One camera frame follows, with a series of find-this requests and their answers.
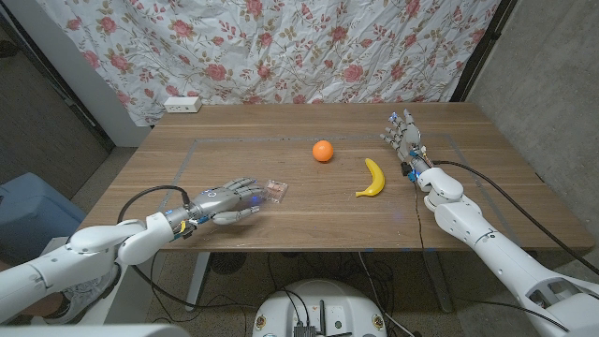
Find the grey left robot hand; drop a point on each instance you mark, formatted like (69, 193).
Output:
(220, 201)

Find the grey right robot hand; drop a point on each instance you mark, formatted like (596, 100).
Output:
(409, 138)

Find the clear eyeshadow palette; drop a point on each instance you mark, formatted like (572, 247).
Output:
(277, 189)

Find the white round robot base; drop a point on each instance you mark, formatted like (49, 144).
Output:
(323, 304)

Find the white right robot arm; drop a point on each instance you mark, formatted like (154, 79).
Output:
(491, 253)

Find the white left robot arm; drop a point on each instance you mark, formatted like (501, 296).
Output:
(93, 253)

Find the yellow banana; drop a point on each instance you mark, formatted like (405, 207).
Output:
(376, 180)

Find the dark round floor fan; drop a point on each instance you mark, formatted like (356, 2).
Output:
(228, 262)

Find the grey table leg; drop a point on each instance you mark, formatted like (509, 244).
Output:
(197, 281)
(440, 281)

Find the orange fruit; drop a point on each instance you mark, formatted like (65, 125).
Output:
(323, 151)

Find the white power strip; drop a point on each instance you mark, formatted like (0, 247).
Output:
(182, 105)

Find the black backdrop stand pole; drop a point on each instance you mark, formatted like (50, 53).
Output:
(482, 51)

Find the grey slanted board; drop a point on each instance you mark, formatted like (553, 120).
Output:
(135, 290)

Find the floral print curtain backdrop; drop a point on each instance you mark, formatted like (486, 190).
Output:
(281, 47)

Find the white floor board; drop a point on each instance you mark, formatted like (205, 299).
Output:
(100, 312)

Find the grey sneaker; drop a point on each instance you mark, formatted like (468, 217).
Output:
(79, 299)

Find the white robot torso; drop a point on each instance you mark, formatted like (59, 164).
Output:
(93, 331)

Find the blue plastic bin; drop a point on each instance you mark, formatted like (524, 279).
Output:
(33, 210)

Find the person's bare leg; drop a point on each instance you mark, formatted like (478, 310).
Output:
(42, 311)

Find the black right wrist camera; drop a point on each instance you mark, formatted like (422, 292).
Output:
(406, 169)

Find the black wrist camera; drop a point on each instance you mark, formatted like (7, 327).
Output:
(406, 169)
(187, 232)

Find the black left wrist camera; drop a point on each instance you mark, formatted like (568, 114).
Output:
(187, 232)

